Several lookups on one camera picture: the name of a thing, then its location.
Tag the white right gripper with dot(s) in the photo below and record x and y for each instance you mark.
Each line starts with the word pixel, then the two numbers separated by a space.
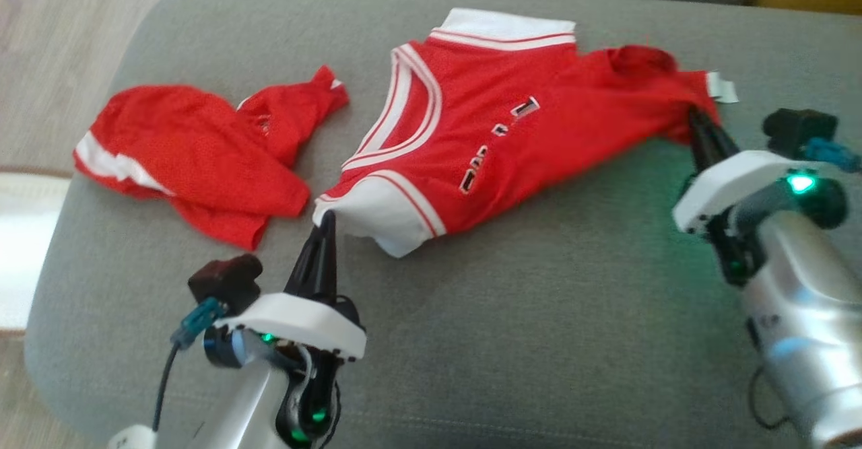
pixel 727 180

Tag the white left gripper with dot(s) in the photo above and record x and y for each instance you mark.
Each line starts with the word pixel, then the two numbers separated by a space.
pixel 303 321

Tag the red shorts white stripe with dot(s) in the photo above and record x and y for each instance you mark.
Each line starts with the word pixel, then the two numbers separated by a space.
pixel 202 153

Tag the red basketball jersey white trim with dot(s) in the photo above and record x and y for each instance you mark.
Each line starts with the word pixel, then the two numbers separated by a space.
pixel 485 132

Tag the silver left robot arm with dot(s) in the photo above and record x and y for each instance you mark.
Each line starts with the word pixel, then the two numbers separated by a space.
pixel 236 402

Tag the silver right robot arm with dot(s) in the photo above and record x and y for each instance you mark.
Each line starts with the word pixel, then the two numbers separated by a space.
pixel 808 314

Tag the grey fabric sofa chaise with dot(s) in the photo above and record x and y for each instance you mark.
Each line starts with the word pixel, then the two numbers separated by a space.
pixel 505 314

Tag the white laundry basket brown rim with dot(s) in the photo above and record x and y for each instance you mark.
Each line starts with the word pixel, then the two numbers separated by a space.
pixel 27 254

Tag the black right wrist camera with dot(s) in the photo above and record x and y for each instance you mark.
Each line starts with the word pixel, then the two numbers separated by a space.
pixel 798 129

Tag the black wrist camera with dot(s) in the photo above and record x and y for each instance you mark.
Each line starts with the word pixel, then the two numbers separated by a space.
pixel 798 129
pixel 225 281

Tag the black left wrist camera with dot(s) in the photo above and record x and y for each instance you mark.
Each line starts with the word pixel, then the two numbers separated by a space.
pixel 225 281

